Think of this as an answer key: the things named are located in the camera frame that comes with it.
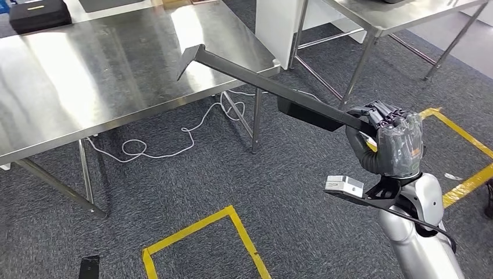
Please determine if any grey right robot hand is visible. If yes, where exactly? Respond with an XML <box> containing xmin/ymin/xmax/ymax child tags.
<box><xmin>344</xmin><ymin>100</ymin><xmax>425</xmax><ymax>180</ymax></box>

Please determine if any long black plastic part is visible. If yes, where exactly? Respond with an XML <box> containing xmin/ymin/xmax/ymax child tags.
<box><xmin>176</xmin><ymin>43</ymin><xmax>377</xmax><ymax>138</ymax></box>

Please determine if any yellow floor tape square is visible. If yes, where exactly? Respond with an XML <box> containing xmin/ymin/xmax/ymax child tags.
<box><xmin>365</xmin><ymin>107</ymin><xmax>493</xmax><ymax>209</ymax></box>
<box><xmin>141</xmin><ymin>205</ymin><xmax>273</xmax><ymax>279</ymax></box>

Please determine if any stainless steel table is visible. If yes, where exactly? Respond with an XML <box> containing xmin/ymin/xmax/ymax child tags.
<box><xmin>288</xmin><ymin>0</ymin><xmax>491</xmax><ymax>111</ymax></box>
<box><xmin>0</xmin><ymin>0</ymin><xmax>282</xmax><ymax>221</ymax></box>

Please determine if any dark desk mat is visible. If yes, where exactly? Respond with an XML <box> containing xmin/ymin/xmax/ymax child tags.
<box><xmin>78</xmin><ymin>0</ymin><xmax>147</xmax><ymax>13</ymax></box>

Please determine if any dark robot left foot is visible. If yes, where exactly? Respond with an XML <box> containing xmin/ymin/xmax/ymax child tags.
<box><xmin>77</xmin><ymin>255</ymin><xmax>101</xmax><ymax>279</ymax></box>

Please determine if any black case yellow label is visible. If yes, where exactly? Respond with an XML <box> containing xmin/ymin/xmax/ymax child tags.
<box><xmin>8</xmin><ymin>0</ymin><xmax>73</xmax><ymax>35</ymax></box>

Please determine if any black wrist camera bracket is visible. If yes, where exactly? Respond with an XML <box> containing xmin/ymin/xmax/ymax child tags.
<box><xmin>324</xmin><ymin>175</ymin><xmax>423</xmax><ymax>212</ymax></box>

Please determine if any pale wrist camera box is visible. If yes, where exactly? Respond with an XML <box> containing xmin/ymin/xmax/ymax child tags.
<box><xmin>324</xmin><ymin>174</ymin><xmax>365</xmax><ymax>199</ymax></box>

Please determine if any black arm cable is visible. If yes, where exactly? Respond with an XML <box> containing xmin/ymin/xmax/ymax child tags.
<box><xmin>388</xmin><ymin>206</ymin><xmax>458</xmax><ymax>255</ymax></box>

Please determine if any white power cable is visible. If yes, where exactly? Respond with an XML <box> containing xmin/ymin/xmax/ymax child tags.
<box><xmin>85</xmin><ymin>88</ymin><xmax>325</xmax><ymax>164</ymax></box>

